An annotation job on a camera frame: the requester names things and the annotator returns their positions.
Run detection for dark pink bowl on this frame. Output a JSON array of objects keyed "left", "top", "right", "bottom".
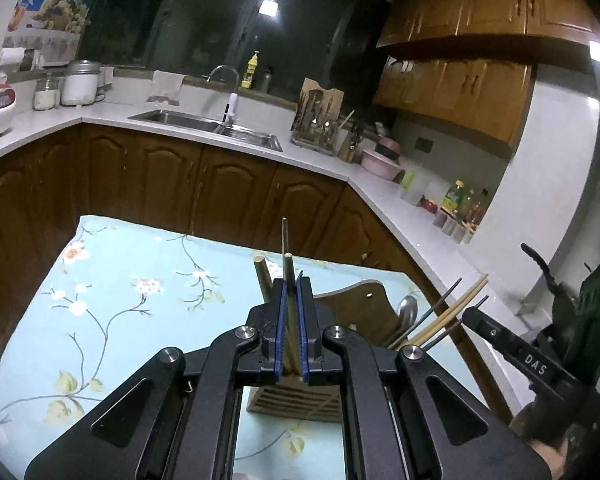
[{"left": 375, "top": 136, "right": 402, "bottom": 158}]

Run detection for wooden upper cabinets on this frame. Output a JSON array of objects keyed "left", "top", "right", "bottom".
[{"left": 372, "top": 0, "right": 600, "bottom": 148}]

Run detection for curved kitchen faucet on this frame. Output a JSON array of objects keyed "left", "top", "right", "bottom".
[{"left": 207, "top": 65, "right": 241, "bottom": 126}]

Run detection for metal spoon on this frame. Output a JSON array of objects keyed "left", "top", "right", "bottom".
[{"left": 397, "top": 295, "right": 421, "bottom": 342}]

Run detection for metal chopstick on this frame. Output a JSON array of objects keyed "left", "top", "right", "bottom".
[
  {"left": 422, "top": 295, "right": 490, "bottom": 352},
  {"left": 414, "top": 277, "right": 464, "bottom": 337},
  {"left": 281, "top": 217, "right": 290, "bottom": 281}
]

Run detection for white metal-lidded pot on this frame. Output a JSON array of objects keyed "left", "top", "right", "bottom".
[{"left": 60, "top": 60, "right": 103, "bottom": 107}]

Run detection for white plastic pitcher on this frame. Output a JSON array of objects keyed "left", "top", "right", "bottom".
[{"left": 399, "top": 169, "right": 431, "bottom": 207}]

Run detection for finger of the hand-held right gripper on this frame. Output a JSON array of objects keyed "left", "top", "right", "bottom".
[{"left": 462, "top": 305, "right": 568, "bottom": 397}]

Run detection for black pan handle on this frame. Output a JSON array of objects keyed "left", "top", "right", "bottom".
[{"left": 521, "top": 242, "right": 556, "bottom": 291}]

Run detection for fruit and palm wall poster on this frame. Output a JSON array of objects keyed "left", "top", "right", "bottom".
[{"left": 2, "top": 0, "right": 113, "bottom": 68}]

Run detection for wooden cabinets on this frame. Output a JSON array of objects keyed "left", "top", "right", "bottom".
[
  {"left": 0, "top": 125, "right": 511, "bottom": 421},
  {"left": 372, "top": 0, "right": 600, "bottom": 148}
]

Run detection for grey dish cloth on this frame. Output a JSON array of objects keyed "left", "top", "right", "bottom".
[{"left": 147, "top": 71, "right": 186, "bottom": 107}]

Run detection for glass storage jar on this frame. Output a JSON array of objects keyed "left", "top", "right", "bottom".
[{"left": 32, "top": 76, "right": 61, "bottom": 112}]

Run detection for stainless steel sink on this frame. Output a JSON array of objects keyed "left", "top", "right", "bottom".
[{"left": 128, "top": 109, "right": 283, "bottom": 153}]

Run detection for amber cooking oil bottle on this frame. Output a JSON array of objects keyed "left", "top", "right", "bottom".
[{"left": 462, "top": 189, "right": 488, "bottom": 226}]

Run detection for green drink bottle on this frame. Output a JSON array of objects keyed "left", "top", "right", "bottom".
[{"left": 440, "top": 180, "right": 466, "bottom": 213}]

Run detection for pink plastic basin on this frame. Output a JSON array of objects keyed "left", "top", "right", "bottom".
[{"left": 361, "top": 149, "right": 403, "bottom": 181}]

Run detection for wooden knife block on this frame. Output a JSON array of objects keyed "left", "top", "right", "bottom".
[{"left": 339, "top": 120, "right": 368, "bottom": 163}]

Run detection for paper towel roll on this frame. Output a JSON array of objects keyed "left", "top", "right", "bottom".
[{"left": 0, "top": 47, "right": 28, "bottom": 73}]

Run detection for wooden lower cabinets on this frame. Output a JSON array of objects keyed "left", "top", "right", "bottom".
[{"left": 0, "top": 125, "right": 511, "bottom": 421}]

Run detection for wire dish rack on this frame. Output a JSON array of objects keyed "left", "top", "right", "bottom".
[{"left": 290, "top": 117, "right": 343, "bottom": 153}]

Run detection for dark kitchen window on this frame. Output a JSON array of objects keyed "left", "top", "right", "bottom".
[{"left": 77, "top": 0, "right": 393, "bottom": 96}]

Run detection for floral light blue tablecloth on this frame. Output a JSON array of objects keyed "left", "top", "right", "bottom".
[{"left": 0, "top": 215, "right": 511, "bottom": 480}]

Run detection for wooden utensil holder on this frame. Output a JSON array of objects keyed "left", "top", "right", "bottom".
[{"left": 247, "top": 282, "right": 421, "bottom": 423}]

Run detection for person's right hand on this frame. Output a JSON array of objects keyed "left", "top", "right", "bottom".
[{"left": 507, "top": 400, "right": 572, "bottom": 467}]

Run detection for wooden chopstick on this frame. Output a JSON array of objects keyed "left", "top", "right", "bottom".
[
  {"left": 283, "top": 252, "right": 302, "bottom": 378},
  {"left": 252, "top": 256, "right": 276, "bottom": 306},
  {"left": 404, "top": 273, "right": 490, "bottom": 345},
  {"left": 412, "top": 281, "right": 490, "bottom": 348}
]

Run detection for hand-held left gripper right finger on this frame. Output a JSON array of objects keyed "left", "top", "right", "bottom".
[{"left": 296, "top": 276, "right": 551, "bottom": 480}]

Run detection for yellow dish soap bottle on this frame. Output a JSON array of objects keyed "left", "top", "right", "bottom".
[{"left": 241, "top": 51, "right": 261, "bottom": 90}]

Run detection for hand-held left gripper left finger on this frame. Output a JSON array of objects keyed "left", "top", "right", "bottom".
[{"left": 25, "top": 277, "right": 287, "bottom": 480}]

